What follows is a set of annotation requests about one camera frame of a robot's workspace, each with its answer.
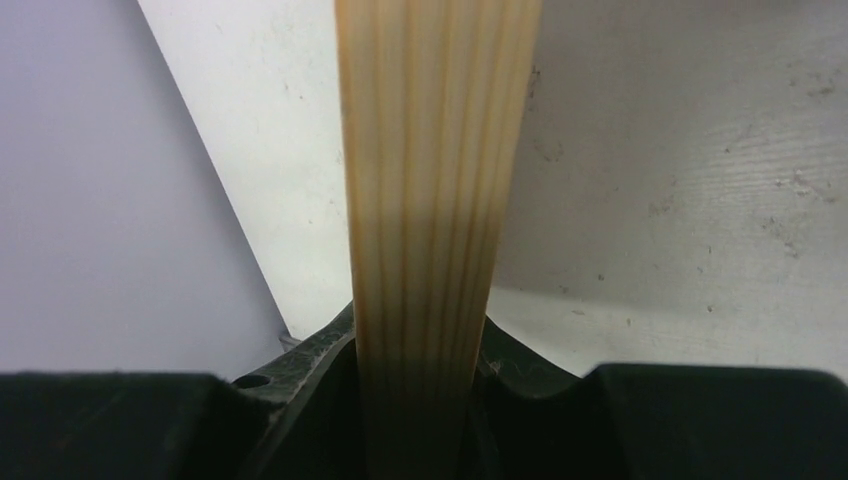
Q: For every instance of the light wooden picture frame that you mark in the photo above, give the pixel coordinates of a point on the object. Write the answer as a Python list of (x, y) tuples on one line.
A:
[(432, 97)]

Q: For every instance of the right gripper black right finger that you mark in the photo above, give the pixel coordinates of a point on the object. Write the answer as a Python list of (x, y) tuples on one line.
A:
[(530, 419)]

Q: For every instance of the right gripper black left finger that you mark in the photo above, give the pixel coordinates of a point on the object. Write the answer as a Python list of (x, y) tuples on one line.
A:
[(296, 417)]

